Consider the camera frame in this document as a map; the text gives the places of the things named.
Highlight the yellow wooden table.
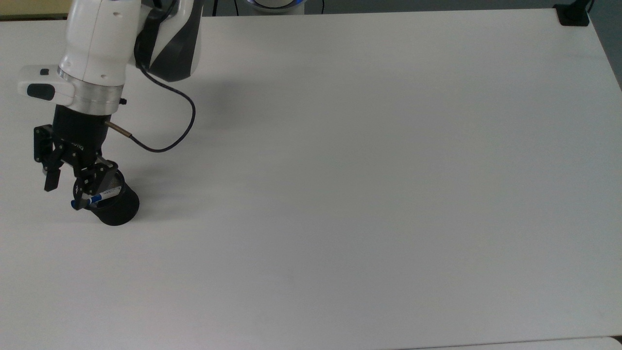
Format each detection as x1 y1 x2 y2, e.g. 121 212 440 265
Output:
0 0 73 20

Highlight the black mesh pen cup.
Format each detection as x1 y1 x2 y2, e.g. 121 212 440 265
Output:
73 164 140 226

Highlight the blue and white marker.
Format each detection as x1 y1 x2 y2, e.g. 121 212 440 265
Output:
70 187 121 211

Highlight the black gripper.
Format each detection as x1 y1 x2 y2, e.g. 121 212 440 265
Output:
33 104 120 209

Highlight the black corner table clamp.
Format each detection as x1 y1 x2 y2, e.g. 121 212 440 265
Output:
554 0 595 27

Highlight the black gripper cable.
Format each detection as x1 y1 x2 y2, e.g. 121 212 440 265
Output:
105 27 197 154

